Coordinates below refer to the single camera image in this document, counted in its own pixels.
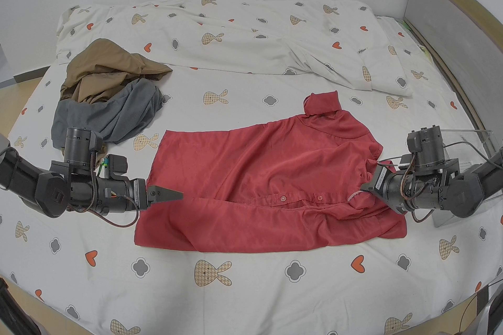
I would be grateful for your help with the bed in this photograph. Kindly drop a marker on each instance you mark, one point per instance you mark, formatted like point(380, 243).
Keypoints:
point(251, 286)

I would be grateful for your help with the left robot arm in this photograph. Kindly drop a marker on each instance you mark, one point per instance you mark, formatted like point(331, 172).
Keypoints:
point(23, 176)

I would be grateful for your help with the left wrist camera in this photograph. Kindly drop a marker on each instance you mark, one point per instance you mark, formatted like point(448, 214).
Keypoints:
point(117, 165)

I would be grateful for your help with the grey garment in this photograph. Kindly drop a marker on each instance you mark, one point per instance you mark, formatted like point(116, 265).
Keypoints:
point(114, 113)

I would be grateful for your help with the white printed quilt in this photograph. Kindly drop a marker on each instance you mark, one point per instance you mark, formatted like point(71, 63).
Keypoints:
point(251, 39)

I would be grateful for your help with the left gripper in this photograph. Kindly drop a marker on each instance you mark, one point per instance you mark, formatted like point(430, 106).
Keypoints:
point(118, 196)

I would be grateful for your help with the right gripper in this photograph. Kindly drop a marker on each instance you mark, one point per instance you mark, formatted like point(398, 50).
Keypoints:
point(393, 188)

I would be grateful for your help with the khaki garment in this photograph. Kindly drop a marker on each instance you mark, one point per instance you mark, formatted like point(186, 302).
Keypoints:
point(106, 62)

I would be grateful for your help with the red shirt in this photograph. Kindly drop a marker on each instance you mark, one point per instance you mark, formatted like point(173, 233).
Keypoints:
point(255, 184)

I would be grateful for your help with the clear plastic box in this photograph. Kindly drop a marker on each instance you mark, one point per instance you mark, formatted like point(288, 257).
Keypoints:
point(477, 139)

